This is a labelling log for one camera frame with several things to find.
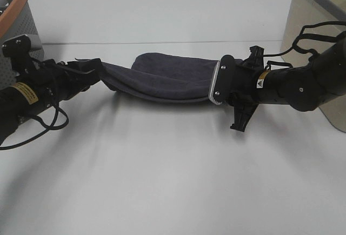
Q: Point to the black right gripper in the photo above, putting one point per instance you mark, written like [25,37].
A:
[235,79]

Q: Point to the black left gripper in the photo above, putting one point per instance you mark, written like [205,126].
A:
[54,82]

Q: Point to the dark grey towel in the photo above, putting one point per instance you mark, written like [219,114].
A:
[158,77]

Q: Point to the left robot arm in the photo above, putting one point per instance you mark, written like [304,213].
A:
[16,109]

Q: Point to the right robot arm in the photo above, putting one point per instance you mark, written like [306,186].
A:
[306,87]

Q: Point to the grey basket with orange rim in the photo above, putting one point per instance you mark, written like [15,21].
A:
[16,19]

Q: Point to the beige basket with grey rim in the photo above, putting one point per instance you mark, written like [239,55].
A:
[309,12]

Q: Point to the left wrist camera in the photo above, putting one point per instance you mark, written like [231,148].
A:
[18,49]

